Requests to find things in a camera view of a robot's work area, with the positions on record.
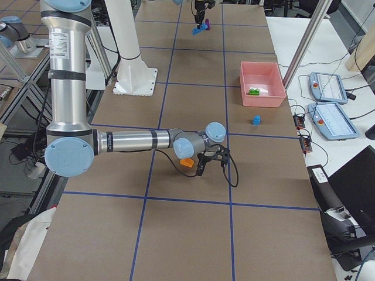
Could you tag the purple block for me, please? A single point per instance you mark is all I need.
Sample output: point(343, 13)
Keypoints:
point(207, 24)

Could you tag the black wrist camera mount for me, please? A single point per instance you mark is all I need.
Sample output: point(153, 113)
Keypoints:
point(220, 153)

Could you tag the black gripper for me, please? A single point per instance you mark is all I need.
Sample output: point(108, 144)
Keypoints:
point(203, 160)
point(199, 6)

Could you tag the pink plastic box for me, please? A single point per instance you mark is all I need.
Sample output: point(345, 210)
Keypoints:
point(265, 76)

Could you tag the teach pendant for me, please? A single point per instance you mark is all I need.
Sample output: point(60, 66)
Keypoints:
point(327, 87)
point(332, 122)

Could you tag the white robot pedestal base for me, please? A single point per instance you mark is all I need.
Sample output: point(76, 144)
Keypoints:
point(134, 77)

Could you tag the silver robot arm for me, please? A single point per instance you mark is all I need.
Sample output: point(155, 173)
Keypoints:
point(72, 143)

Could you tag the lower teach pendant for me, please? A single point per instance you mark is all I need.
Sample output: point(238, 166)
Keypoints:
point(332, 122)

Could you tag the aluminium frame post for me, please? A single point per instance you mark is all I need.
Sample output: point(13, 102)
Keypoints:
point(318, 15)

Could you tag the long blue studded block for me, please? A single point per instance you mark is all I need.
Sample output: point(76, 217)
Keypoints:
point(199, 29)

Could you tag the black laptop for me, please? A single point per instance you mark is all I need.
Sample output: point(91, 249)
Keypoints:
point(353, 183)

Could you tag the green two-stud block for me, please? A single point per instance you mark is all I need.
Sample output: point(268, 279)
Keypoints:
point(254, 91)

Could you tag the upper teach pendant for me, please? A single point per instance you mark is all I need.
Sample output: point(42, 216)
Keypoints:
point(327, 87)

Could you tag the small blue block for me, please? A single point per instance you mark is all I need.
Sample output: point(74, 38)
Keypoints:
point(256, 120)

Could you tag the orange black connector strip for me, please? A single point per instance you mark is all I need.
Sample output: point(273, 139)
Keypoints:
point(299, 121)

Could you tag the orange sloped block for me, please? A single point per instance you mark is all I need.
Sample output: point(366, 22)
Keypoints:
point(187, 162)

